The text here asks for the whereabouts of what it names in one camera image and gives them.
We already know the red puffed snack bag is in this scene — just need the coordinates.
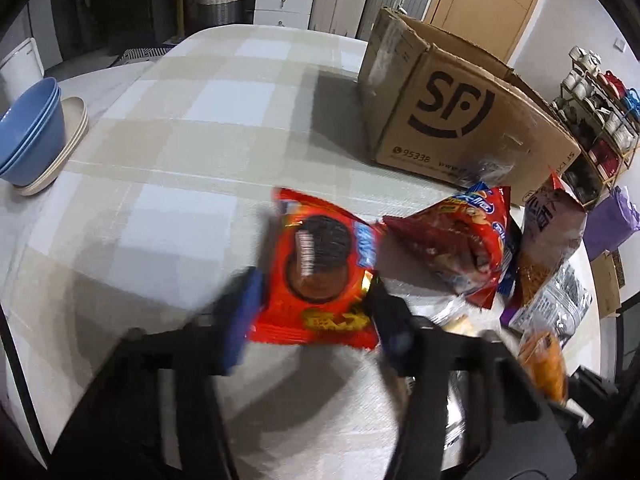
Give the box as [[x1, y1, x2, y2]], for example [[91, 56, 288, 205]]
[[382, 182, 511, 310]]

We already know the purple grape candy bag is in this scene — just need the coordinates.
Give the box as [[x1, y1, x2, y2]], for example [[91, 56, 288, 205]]
[[500, 261, 593, 348]]

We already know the checkered tablecloth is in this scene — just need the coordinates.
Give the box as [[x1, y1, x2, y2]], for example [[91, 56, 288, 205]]
[[0, 23, 601, 470]]

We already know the woven laundry basket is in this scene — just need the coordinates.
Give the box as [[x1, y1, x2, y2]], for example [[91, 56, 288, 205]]
[[196, 0, 244, 27]]

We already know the SF cardboard box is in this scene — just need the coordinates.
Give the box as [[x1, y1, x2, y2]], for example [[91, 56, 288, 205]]
[[358, 8, 580, 205]]

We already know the small cardboard box on floor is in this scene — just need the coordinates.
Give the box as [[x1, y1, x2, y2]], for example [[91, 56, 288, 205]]
[[590, 250, 626, 318]]

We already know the white red noodle snack bag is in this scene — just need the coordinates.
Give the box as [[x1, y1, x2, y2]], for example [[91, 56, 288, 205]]
[[509, 172, 587, 309]]

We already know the blue bowls stack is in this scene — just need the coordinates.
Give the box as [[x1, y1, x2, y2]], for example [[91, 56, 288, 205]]
[[1, 77, 66, 186]]

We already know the red oreo cookie pack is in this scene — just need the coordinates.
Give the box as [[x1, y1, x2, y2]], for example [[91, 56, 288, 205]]
[[250, 188, 380, 350]]

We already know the beige plate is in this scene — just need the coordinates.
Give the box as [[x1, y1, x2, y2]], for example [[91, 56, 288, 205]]
[[13, 95, 90, 198]]

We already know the white kettle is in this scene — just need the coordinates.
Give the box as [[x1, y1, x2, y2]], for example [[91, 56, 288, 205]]
[[0, 37, 44, 105]]

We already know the shoe rack with shoes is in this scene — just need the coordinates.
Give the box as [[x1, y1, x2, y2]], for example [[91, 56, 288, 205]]
[[550, 46, 639, 209]]

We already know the orange bread pack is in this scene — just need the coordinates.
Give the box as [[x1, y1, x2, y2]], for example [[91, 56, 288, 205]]
[[518, 328, 568, 404]]

